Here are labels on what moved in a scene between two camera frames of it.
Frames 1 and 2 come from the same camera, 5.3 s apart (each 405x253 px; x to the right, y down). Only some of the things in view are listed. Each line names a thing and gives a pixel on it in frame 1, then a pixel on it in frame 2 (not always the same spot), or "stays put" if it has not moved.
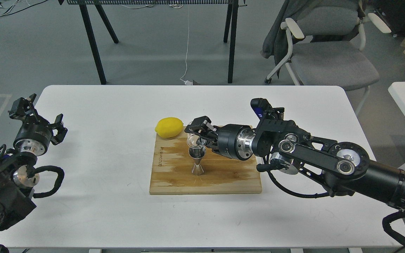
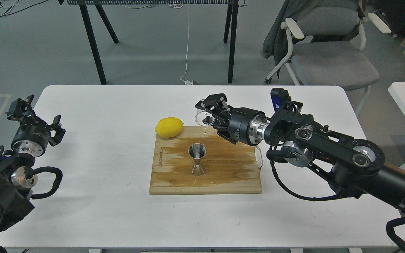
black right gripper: (236, 141) → (237, 124)
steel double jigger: (197, 154) stays put
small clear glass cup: (195, 141) → (200, 115)
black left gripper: (34, 134) stays put
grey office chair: (326, 47) stays put
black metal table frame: (231, 18) stays put
